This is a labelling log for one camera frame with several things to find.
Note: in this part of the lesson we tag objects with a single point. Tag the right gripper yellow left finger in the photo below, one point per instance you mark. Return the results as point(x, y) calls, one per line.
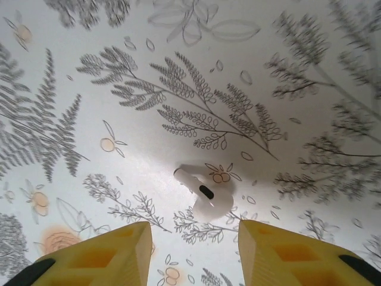
point(104, 262)

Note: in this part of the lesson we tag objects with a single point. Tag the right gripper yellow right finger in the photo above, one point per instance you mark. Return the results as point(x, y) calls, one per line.
point(297, 262)

